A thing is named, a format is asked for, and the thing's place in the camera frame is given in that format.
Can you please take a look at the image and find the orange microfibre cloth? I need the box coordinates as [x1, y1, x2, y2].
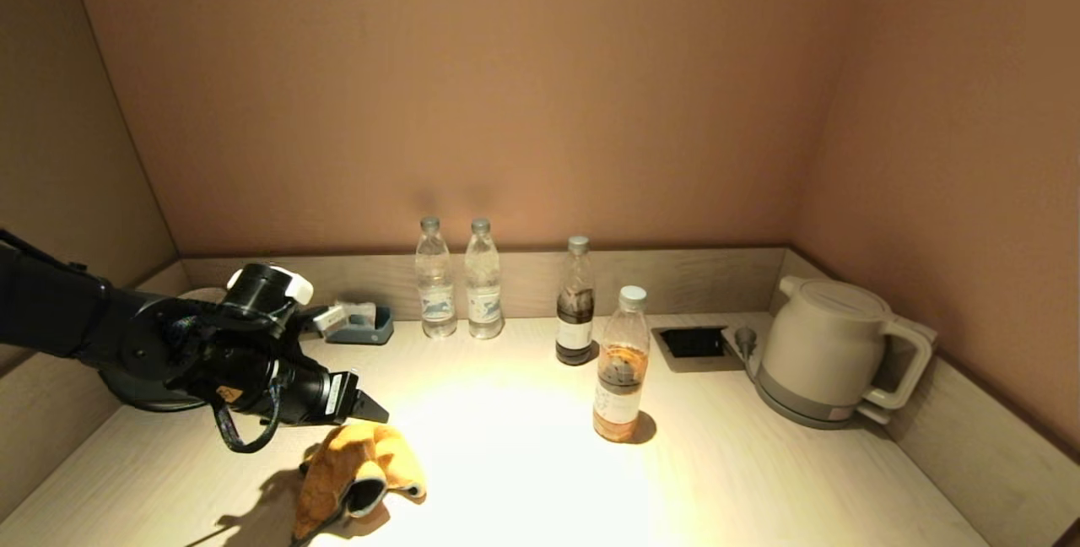
[291, 422, 427, 544]

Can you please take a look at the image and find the small blue tray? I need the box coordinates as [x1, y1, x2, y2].
[325, 306, 395, 346]

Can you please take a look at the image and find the white sachet packet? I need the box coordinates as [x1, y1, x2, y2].
[334, 301, 378, 330]

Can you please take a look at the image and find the clear water bottle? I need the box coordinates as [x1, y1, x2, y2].
[414, 217, 458, 338]
[465, 219, 505, 339]

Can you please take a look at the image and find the dark tea bottle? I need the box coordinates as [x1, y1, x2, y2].
[555, 236, 597, 366]

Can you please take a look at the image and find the amber tea bottle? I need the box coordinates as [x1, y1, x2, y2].
[593, 285, 651, 443]

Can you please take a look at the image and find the recessed black power socket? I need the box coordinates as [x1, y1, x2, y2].
[651, 326, 745, 373]

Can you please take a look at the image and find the grey kettle plug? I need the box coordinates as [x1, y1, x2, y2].
[732, 326, 760, 377]

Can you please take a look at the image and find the grey kettle base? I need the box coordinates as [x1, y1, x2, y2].
[753, 366, 894, 431]

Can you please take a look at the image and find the cream electric kettle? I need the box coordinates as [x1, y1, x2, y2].
[759, 275, 934, 413]

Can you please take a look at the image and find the braided left arm cable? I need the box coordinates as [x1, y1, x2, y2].
[211, 399, 284, 455]

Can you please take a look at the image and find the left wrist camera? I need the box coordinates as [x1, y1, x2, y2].
[226, 263, 347, 337]

